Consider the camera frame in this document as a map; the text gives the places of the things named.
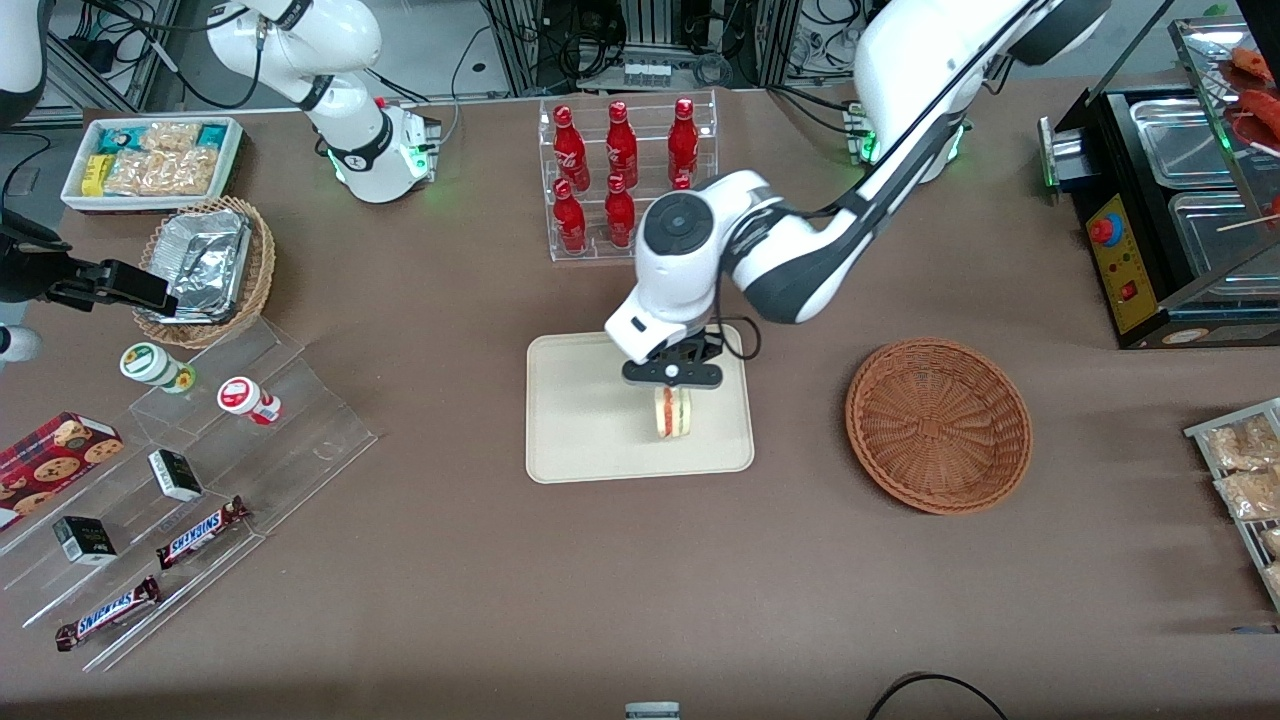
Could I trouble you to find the triangular sandwich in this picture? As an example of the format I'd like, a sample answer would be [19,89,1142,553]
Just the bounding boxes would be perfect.
[654,388,694,439]

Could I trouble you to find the cream rectangular tray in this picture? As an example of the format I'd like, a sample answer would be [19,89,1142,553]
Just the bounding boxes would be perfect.
[526,324,756,485]

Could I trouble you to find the light wicker basket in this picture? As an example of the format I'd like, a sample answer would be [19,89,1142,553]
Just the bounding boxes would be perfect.
[132,196,277,349]

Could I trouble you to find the brown wicker basket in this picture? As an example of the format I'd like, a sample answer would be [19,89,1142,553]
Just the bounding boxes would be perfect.
[845,338,1033,516]

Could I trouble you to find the aluminium foil container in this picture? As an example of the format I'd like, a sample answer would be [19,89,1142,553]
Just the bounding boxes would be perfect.
[150,210,253,323]

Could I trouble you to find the green cap yogurt bottle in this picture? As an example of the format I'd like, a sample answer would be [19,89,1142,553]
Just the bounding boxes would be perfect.
[120,342,197,394]

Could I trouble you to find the white snack bin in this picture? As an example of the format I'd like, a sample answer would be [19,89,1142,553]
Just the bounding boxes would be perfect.
[60,116,246,214]

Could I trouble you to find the clear peanut snack bag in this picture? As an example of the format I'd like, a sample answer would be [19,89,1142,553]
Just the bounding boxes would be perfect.
[105,148,217,197]
[140,122,203,154]

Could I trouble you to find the clear acrylic bottle rack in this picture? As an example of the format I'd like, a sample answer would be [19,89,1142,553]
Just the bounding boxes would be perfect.
[538,90,719,263]

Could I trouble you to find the red cap yogurt bottle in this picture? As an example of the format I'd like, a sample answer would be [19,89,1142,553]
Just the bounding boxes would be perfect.
[217,376,283,426]

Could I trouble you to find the small black box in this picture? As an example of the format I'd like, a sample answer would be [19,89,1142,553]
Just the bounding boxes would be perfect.
[148,449,204,502]
[52,516,118,566]

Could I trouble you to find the red cookie box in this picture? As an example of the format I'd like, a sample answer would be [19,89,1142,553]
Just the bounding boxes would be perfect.
[0,412,125,531]

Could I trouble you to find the clear acrylic step stand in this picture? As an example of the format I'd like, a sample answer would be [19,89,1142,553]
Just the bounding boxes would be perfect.
[0,318,379,673]

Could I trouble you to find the snickers chocolate bar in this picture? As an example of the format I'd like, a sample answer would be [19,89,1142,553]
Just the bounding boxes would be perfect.
[55,576,162,652]
[156,496,251,571]

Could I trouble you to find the grey box with green light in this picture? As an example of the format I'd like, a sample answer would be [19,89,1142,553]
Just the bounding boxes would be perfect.
[1038,115,1096,193]

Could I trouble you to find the black food warmer machine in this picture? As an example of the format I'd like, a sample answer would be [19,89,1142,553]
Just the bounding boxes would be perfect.
[1038,15,1280,351]

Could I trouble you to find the steel warmer pan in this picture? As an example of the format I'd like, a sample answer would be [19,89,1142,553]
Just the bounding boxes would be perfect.
[1130,96,1239,190]
[1168,190,1280,278]

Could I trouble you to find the red sausage on skewer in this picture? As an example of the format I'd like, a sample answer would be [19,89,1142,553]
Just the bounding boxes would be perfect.
[1230,90,1280,151]
[1232,47,1280,87]

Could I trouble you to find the aluminium frame rack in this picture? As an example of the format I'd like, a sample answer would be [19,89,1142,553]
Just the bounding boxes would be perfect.
[485,0,801,96]

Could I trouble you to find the black looped cable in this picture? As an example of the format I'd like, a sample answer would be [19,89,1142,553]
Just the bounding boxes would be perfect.
[866,672,1011,720]

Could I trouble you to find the wire display rack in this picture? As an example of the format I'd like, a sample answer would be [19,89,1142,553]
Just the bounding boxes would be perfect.
[1184,398,1280,611]

